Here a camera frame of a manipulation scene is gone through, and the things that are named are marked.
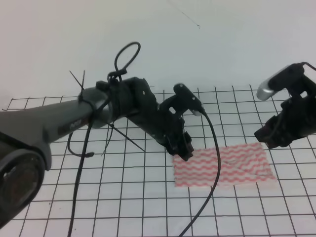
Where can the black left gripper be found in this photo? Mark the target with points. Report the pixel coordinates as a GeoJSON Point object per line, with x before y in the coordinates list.
{"type": "Point", "coordinates": [132, 98]}

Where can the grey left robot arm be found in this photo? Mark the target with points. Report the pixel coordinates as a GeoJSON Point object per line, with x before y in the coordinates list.
{"type": "Point", "coordinates": [26, 135]}

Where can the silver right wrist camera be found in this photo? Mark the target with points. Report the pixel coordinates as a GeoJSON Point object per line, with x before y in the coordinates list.
{"type": "Point", "coordinates": [284, 78]}

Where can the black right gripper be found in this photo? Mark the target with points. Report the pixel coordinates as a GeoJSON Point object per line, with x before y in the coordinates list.
{"type": "Point", "coordinates": [296, 120]}

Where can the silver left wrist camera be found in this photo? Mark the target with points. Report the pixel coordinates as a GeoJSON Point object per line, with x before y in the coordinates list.
{"type": "Point", "coordinates": [181, 101]}

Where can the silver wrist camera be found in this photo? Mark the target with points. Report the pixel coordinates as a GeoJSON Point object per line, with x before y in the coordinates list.
{"type": "Point", "coordinates": [284, 78]}
{"type": "Point", "coordinates": [181, 101]}

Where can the pink wavy-striped towel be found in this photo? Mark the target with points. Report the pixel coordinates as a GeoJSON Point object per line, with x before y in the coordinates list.
{"type": "Point", "coordinates": [240, 164]}

